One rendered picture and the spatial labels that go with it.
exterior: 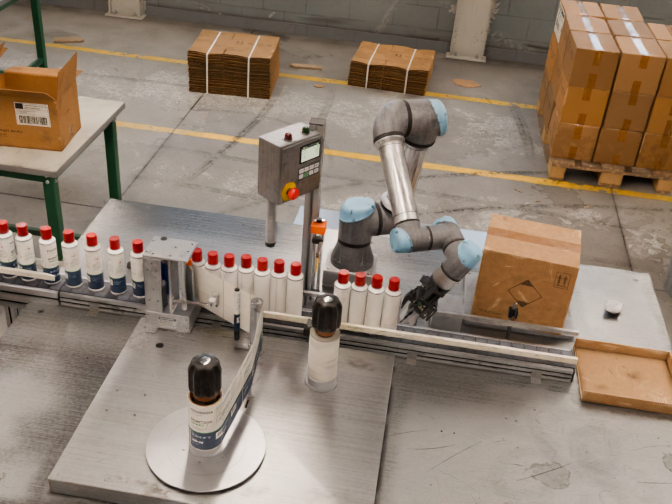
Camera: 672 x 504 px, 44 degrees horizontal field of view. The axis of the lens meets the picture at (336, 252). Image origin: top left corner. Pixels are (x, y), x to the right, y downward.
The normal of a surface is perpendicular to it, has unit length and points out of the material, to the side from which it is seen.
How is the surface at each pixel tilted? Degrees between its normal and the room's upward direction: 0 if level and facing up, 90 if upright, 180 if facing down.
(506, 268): 90
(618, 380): 0
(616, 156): 93
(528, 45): 90
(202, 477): 0
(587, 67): 90
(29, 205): 0
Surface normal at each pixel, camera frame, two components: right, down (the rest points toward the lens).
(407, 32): -0.16, 0.53
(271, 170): -0.69, 0.35
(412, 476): 0.07, -0.84
